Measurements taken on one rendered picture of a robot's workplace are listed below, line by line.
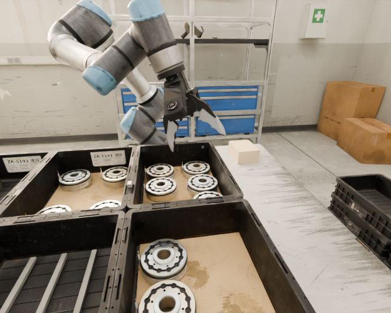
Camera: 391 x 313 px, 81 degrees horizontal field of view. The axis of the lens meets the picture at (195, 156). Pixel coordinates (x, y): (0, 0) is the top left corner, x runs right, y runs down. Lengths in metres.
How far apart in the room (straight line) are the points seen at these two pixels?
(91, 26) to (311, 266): 1.06
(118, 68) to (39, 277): 0.51
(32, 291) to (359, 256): 0.87
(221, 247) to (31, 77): 3.51
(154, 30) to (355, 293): 0.81
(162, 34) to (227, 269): 0.54
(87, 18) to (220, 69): 2.70
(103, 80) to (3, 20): 3.29
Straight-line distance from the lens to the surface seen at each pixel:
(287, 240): 0.87
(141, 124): 1.10
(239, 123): 2.84
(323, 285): 0.79
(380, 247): 1.46
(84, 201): 0.84
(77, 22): 0.99
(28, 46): 3.78
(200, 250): 0.61
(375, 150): 3.41
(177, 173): 0.91
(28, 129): 4.06
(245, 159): 1.28
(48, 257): 0.69
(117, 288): 0.45
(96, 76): 0.62
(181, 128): 2.71
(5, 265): 0.73
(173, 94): 0.53
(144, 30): 0.57
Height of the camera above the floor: 1.28
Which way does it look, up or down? 26 degrees down
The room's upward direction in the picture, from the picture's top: straight up
